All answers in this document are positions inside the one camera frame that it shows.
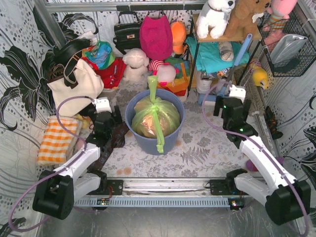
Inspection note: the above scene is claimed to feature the green trash bag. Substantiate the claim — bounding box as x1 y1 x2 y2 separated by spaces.
132 76 180 153

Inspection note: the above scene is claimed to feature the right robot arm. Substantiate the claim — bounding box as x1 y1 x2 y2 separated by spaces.
213 96 311 225

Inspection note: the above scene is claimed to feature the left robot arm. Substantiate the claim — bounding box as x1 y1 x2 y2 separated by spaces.
32 106 128 220

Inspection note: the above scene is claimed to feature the blue trash bin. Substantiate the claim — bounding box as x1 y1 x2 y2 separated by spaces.
124 89 186 156

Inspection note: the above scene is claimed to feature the cream canvas tote bag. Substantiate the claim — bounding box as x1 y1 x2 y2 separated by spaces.
48 59 104 117

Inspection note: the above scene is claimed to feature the magenta fuzzy bag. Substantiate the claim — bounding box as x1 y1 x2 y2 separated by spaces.
140 15 173 60

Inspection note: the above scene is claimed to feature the brown floral cloth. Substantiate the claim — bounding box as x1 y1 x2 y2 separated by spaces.
88 122 129 171

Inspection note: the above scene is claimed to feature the crumpled orange paper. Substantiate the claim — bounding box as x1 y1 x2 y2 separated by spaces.
141 115 157 137

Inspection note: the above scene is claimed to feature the yellow plush duck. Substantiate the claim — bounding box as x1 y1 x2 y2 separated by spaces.
250 60 269 89

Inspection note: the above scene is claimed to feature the red cloth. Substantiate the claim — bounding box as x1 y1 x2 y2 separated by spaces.
95 58 126 89

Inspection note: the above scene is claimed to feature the orange checkered towel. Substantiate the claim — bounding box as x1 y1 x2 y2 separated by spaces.
37 116 77 165

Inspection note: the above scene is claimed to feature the purple orange sock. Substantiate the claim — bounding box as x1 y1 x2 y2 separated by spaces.
245 157 284 172

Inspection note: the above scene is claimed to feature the teal folded cloth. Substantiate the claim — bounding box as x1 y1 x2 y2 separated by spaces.
186 37 250 74

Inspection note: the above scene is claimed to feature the rainbow striped cloth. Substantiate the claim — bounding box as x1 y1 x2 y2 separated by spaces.
157 57 191 96

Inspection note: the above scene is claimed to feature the pink head plush doll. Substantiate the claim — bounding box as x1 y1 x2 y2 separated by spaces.
149 60 180 86

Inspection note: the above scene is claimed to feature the silver foil pouch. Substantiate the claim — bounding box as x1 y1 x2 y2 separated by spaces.
270 34 308 64

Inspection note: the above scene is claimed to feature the brown teddy bear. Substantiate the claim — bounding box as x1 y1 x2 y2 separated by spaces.
224 0 271 37

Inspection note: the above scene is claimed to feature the black leather handbag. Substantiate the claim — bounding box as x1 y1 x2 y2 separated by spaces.
113 11 142 55

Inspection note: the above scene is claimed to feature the white plush dog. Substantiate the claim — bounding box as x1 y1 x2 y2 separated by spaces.
196 0 236 39

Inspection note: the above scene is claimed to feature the orange plush toy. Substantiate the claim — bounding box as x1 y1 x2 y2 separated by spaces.
170 21 187 54

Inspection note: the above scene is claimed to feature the pink plush toy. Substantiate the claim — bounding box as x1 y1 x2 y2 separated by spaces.
262 0 297 32

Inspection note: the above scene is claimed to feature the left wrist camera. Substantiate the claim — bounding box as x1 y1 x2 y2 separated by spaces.
92 97 112 113

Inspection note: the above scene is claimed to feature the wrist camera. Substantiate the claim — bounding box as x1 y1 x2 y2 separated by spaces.
92 97 112 113
228 85 246 103

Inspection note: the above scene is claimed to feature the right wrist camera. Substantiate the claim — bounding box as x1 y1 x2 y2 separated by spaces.
228 85 246 103

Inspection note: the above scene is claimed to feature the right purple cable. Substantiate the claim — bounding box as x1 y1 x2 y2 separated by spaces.
201 82 311 235

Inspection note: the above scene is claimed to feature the purple cable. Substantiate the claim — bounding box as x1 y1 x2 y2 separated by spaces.
201 82 311 235
8 95 99 233

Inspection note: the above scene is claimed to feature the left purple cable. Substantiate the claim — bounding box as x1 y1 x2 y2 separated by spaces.
8 95 99 233

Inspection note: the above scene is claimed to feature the blue handled broom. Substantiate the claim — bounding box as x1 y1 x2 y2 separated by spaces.
198 33 253 104

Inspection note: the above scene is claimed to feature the black wire basket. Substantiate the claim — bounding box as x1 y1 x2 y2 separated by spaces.
258 12 316 78

